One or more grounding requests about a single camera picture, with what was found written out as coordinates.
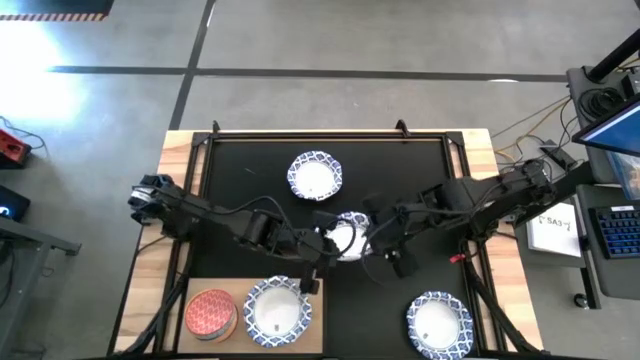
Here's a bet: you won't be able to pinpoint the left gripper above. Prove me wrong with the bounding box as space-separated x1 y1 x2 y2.
292 210 341 295

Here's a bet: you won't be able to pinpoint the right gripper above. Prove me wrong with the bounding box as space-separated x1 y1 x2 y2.
362 193 420 279

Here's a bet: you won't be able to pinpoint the blue white patterned paper bowl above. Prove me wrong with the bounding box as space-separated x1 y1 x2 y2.
286 149 345 203
322 210 374 263
242 274 314 350
405 291 475 360

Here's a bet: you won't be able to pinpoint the red zigzag small bowl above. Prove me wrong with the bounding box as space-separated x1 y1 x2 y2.
183 288 239 341

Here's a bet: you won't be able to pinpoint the black table mat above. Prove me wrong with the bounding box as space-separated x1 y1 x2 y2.
192 138 477 357

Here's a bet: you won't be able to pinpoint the light wooden board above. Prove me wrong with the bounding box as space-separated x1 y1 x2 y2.
178 277 325 355

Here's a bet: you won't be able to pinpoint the white paper sign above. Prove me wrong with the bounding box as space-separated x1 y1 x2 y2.
526 202 581 259

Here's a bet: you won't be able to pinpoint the black power strip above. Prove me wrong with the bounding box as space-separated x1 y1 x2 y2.
538 141 577 170

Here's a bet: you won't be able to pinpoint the black backlit keyboard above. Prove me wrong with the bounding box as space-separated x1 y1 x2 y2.
588 203 640 260

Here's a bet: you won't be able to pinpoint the grey equipment cart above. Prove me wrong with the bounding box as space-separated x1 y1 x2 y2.
566 64 640 310

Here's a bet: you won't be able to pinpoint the blue plastic package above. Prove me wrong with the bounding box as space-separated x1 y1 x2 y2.
606 151 640 202

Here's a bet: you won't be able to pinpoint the monitor with blue screen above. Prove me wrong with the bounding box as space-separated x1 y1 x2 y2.
572 93 640 159

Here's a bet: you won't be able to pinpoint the black pole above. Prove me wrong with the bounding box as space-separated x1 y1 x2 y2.
586 28 640 84

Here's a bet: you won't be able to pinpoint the dark metal stand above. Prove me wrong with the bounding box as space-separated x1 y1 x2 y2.
0 214 82 346

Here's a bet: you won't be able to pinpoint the black device with blue light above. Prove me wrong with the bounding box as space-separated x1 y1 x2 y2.
0 184 32 224

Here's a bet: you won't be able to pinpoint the red device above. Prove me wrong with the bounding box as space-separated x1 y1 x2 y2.
0 128 33 169

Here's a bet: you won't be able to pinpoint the black mat with hazard stripe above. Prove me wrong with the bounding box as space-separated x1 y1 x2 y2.
0 0 115 22

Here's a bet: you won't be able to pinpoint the black aluminium table frame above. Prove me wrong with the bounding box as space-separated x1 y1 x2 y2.
107 118 544 360

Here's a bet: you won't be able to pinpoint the coiled black cable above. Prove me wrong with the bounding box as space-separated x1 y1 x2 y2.
578 85 627 120

